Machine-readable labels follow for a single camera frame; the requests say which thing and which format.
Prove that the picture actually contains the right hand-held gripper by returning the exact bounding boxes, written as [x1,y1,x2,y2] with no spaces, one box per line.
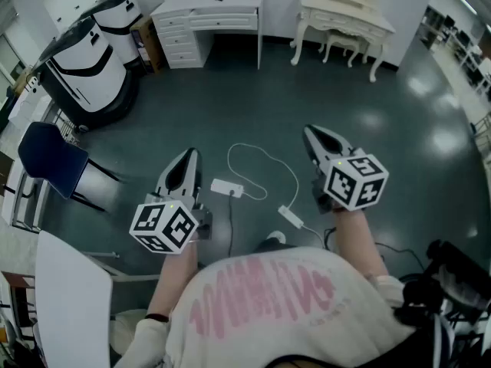
[302,123,390,215]

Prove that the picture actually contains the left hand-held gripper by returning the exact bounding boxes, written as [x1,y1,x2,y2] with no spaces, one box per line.
[129,147,214,255]

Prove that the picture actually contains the white desk drawer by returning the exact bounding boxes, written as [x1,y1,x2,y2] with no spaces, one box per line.
[189,8,259,31]

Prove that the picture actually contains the person's right forearm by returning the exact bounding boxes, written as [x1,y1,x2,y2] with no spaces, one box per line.
[331,206,389,280]

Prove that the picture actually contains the person's left forearm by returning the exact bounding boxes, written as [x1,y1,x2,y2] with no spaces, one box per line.
[147,238,201,320]

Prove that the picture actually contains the narrow white power strip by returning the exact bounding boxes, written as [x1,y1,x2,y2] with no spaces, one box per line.
[277,204,305,229]

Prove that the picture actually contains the wide white power strip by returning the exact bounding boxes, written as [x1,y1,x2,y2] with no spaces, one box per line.
[210,178,245,199]

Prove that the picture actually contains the black trousers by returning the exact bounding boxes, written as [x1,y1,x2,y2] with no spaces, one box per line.
[252,238,296,253]

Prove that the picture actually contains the white table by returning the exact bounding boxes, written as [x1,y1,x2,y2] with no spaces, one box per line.
[33,229,114,368]

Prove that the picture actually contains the dark blue chair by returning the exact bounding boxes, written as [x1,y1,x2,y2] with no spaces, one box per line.
[17,121,124,213]

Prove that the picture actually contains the cream carved stool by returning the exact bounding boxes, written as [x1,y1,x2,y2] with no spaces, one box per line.
[319,28,370,68]

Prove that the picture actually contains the white shirt with pink print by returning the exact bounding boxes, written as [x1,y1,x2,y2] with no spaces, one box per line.
[109,243,419,368]

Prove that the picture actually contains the cream carved vanity table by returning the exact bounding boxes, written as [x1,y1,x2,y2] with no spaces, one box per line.
[289,0,397,84]

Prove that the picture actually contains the white and black robot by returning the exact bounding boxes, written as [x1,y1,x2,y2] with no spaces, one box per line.
[77,0,145,68]
[31,15,140,130]

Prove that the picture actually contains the row of office desks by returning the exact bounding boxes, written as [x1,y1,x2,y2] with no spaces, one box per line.
[420,5,491,105]

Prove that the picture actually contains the white low cabinet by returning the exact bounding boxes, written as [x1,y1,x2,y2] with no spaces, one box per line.
[7,85,55,130]

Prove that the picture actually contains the brown cardboard box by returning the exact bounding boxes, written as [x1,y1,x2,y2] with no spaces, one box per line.
[129,15,164,75]

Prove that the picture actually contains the white desk with drawers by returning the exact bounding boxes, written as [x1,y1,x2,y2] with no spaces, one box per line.
[149,0,264,71]

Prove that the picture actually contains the white power cable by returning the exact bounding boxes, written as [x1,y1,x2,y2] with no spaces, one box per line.
[226,142,327,247]

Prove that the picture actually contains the black floor cable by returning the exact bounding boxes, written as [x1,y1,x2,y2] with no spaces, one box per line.
[228,189,235,258]

